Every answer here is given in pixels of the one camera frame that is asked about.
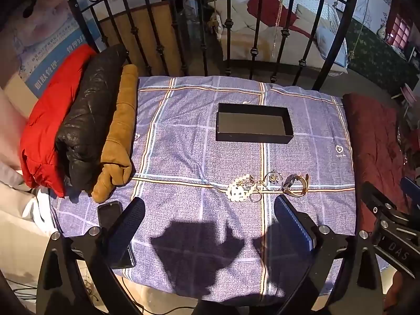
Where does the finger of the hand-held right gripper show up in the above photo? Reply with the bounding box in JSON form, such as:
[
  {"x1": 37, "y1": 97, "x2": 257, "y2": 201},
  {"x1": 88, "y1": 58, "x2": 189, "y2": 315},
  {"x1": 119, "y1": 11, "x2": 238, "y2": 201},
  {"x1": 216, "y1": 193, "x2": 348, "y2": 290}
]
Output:
[{"x1": 360, "y1": 176, "x2": 420, "y2": 233}]

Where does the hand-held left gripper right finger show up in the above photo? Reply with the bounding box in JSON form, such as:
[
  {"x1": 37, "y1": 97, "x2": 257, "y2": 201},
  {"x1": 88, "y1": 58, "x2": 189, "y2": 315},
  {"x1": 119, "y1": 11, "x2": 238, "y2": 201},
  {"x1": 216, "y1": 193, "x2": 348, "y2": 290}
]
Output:
[{"x1": 273, "y1": 194, "x2": 384, "y2": 315}]

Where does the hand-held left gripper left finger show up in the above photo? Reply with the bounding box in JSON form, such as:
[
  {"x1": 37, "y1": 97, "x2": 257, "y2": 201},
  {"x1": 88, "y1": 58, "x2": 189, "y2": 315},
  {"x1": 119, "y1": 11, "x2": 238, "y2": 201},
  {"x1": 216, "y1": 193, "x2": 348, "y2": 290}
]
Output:
[{"x1": 37, "y1": 197, "x2": 146, "y2": 315}]

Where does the gold wristwatch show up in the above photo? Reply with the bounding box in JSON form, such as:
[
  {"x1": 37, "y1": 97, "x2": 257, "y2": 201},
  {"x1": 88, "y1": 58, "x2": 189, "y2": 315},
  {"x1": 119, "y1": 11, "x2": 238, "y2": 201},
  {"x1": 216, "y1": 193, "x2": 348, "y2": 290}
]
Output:
[{"x1": 281, "y1": 173, "x2": 311, "y2": 197}]

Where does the white pearl bracelet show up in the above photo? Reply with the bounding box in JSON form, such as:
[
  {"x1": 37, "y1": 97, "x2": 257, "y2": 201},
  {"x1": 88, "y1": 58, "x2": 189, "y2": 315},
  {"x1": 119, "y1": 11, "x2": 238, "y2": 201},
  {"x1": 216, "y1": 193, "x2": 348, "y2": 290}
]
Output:
[{"x1": 227, "y1": 175, "x2": 255, "y2": 202}]

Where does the black rectangular box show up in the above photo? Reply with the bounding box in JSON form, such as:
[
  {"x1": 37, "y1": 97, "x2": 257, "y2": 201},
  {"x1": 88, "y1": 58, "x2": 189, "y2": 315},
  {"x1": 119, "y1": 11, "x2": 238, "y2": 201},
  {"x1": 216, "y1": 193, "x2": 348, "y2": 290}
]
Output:
[{"x1": 216, "y1": 103, "x2": 293, "y2": 144}]

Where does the black smartphone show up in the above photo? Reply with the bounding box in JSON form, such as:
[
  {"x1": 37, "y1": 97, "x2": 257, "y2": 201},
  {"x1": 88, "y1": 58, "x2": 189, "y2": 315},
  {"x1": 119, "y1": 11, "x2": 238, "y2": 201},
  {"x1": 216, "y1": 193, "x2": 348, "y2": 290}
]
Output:
[{"x1": 97, "y1": 200, "x2": 136, "y2": 269}]

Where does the dark red blanket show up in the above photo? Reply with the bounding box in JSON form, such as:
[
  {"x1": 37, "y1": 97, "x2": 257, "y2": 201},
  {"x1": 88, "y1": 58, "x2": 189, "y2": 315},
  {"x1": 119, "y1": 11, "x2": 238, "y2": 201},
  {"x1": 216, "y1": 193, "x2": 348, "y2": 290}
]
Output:
[{"x1": 342, "y1": 93, "x2": 414, "y2": 230}]

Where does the blue plaid bedsheet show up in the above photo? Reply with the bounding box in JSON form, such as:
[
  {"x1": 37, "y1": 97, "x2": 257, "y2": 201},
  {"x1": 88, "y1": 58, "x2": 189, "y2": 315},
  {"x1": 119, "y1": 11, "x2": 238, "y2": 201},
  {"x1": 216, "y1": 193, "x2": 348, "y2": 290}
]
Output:
[{"x1": 49, "y1": 75, "x2": 363, "y2": 297}]

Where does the brown suede garment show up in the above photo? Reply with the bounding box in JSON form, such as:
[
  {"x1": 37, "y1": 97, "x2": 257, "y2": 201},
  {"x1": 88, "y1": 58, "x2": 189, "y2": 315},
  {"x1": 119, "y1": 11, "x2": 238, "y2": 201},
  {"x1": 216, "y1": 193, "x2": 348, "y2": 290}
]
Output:
[{"x1": 91, "y1": 64, "x2": 139, "y2": 203}]

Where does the pink chair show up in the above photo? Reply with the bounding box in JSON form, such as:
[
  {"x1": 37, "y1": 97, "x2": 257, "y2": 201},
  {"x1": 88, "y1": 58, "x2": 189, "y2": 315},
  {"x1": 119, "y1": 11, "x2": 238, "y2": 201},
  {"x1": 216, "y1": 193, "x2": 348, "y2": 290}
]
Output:
[{"x1": 392, "y1": 83, "x2": 420, "y2": 119}]

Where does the white cloth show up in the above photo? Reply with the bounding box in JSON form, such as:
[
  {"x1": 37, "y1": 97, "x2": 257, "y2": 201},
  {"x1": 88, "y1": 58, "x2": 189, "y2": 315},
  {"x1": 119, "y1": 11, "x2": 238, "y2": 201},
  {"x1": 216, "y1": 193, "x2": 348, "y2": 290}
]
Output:
[{"x1": 0, "y1": 161, "x2": 58, "y2": 237}]

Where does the black puffer jacket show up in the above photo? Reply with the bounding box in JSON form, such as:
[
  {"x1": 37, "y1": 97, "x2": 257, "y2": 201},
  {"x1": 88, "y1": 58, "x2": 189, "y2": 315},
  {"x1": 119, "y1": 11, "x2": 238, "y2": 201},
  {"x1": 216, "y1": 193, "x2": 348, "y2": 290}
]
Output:
[{"x1": 55, "y1": 44, "x2": 128, "y2": 191}]

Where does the red puffer jacket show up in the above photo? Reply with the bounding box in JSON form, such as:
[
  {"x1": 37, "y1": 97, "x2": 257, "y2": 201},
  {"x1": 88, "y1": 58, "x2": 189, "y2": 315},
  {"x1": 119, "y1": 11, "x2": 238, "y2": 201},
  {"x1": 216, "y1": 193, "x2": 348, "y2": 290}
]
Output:
[{"x1": 20, "y1": 44, "x2": 98, "y2": 198}]

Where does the green patterned carpet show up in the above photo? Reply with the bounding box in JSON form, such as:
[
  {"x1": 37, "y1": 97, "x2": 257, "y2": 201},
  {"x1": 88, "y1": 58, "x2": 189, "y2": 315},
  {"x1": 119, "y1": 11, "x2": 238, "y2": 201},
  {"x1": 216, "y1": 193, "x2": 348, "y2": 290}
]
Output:
[{"x1": 346, "y1": 18, "x2": 420, "y2": 91}]

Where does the wooden slat board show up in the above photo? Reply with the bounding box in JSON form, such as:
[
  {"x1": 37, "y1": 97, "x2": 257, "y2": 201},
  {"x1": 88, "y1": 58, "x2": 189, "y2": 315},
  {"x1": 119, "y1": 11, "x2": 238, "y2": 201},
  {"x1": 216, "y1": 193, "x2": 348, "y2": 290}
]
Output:
[{"x1": 98, "y1": 2, "x2": 189, "y2": 77}]

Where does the beige cushioned sofa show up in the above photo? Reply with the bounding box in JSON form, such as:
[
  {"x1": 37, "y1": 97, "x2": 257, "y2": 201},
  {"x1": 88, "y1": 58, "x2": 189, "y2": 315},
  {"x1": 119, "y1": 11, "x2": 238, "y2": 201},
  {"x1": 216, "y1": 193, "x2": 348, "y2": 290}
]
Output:
[{"x1": 207, "y1": 0, "x2": 350, "y2": 73}]

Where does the red cloth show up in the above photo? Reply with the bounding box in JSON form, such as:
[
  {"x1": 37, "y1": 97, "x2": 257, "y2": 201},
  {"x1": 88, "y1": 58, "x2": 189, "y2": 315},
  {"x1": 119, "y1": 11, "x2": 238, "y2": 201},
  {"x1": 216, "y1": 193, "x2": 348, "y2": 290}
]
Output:
[{"x1": 246, "y1": 0, "x2": 316, "y2": 40}]

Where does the wall poster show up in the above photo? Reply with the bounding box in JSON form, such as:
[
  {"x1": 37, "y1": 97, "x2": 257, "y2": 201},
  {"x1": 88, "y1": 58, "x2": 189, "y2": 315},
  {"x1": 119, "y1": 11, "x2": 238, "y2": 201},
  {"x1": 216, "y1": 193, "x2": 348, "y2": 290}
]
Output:
[{"x1": 11, "y1": 0, "x2": 102, "y2": 97}]

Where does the black iron bed frame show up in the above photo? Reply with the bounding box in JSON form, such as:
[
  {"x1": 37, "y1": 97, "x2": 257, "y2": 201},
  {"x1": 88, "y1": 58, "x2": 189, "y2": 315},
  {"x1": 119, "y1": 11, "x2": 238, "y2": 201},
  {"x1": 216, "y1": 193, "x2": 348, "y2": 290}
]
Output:
[{"x1": 67, "y1": 0, "x2": 361, "y2": 92}]

